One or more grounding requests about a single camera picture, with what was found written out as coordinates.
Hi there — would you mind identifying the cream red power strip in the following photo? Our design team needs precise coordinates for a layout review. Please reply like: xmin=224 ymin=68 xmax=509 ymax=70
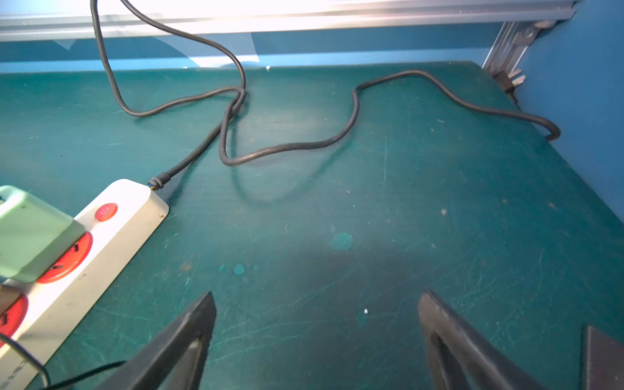
xmin=1 ymin=179 xmax=169 ymax=364

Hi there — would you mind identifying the black power strip cable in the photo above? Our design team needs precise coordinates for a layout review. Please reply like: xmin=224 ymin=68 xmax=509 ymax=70
xmin=89 ymin=0 xmax=562 ymax=191

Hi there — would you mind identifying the green charger adapter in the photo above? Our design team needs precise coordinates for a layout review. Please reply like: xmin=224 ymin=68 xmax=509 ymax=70
xmin=1 ymin=185 xmax=85 ymax=283

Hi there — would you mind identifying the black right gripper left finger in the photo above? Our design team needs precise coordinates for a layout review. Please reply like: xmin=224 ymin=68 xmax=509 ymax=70
xmin=98 ymin=292 xmax=217 ymax=389

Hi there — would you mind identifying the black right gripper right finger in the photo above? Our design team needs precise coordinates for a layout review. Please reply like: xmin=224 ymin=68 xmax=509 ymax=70
xmin=418 ymin=290 xmax=544 ymax=389

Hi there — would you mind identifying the aluminium frame rail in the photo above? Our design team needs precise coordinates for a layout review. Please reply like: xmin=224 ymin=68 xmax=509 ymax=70
xmin=1 ymin=0 xmax=576 ymax=42

